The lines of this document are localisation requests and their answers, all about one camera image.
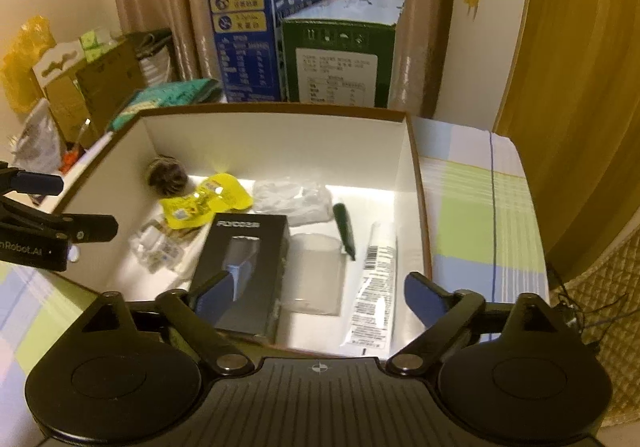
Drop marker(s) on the white toothpaste tube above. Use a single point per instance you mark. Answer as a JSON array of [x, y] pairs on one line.
[[375, 287]]

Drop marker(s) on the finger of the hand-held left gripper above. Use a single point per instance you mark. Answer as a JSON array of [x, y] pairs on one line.
[[35, 182], [95, 227]]

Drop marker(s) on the clear bag of floss picks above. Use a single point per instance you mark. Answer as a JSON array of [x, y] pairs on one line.
[[295, 202]]

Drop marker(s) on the brown scrunchie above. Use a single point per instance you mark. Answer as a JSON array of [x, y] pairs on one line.
[[167, 174]]

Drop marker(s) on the black shaver box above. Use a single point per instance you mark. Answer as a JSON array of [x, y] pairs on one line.
[[250, 247]]

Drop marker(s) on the yellow plastic bag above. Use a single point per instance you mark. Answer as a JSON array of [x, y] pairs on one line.
[[25, 57]]

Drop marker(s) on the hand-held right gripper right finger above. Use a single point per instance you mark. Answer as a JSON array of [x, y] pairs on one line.
[[422, 294]]

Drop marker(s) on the small white tube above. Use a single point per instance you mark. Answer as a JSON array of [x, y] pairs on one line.
[[169, 254]]

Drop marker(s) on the green carton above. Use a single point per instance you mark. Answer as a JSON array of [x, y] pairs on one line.
[[335, 62]]

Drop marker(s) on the yellow pouch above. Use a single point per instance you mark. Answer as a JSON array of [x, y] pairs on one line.
[[220, 197]]

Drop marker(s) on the blue milk carton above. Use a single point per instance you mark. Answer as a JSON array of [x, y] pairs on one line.
[[240, 37]]

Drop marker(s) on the clear bag of cotton swabs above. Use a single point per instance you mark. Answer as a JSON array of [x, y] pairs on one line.
[[145, 239]]

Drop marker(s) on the green packets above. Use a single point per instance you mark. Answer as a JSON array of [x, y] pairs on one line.
[[97, 43]]

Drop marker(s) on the plain brown cardboard carton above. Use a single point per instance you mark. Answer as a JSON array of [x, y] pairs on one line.
[[112, 82]]

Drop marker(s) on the green lip gel tube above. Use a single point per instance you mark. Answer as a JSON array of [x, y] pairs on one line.
[[345, 232]]

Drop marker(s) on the quilted beige cover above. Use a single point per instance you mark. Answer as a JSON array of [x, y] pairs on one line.
[[610, 352]]

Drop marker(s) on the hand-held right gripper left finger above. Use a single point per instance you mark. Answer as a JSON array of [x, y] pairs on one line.
[[220, 289]]

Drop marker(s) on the white plastic bag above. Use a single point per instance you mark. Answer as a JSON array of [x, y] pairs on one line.
[[35, 142]]

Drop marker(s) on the clear plastic cup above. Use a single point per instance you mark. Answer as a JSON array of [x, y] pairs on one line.
[[315, 277]]

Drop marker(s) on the dark bag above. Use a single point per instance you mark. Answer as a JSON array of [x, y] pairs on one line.
[[152, 57]]

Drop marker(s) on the yellow curtain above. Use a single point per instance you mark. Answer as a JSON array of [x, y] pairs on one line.
[[575, 77]]

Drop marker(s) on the teal cloth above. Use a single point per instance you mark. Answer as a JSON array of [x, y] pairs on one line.
[[170, 94]]

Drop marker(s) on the checkered tablecloth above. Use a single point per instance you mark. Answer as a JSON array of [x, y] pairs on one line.
[[475, 227]]

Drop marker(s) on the brown cardboard box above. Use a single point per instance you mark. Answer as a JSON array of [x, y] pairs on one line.
[[280, 147]]

